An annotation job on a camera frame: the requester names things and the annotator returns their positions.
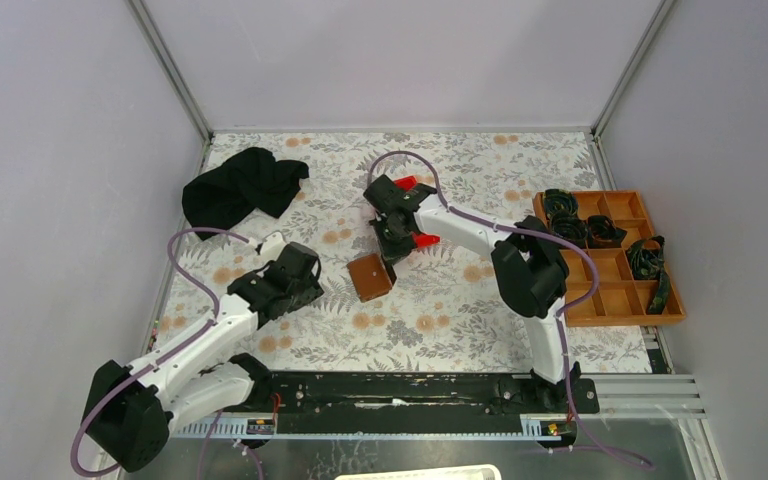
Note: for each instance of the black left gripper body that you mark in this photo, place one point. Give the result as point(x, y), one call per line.
point(305, 294)

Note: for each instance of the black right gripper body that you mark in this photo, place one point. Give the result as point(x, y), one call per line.
point(393, 244)

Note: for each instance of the brown leather card holder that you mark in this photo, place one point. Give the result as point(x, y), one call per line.
point(371, 277)

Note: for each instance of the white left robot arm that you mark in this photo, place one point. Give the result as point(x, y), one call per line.
point(131, 410)

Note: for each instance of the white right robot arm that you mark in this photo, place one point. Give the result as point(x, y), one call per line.
point(530, 271)

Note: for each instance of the red plastic bin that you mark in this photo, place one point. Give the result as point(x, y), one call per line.
point(415, 194)

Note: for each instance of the floral table mat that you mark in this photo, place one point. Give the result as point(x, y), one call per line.
point(444, 312)

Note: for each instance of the black cloth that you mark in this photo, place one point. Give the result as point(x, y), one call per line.
point(252, 179)

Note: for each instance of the dark rolled tie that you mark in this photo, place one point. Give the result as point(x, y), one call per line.
point(603, 233)
point(559, 203)
point(570, 228)

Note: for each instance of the orange compartment tray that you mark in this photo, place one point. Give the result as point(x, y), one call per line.
point(620, 300)

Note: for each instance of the dark patterned tie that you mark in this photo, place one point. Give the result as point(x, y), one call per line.
point(647, 263)

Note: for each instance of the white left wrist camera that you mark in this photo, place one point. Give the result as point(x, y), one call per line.
point(271, 246)

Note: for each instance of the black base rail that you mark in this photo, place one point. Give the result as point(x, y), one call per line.
point(334, 403)

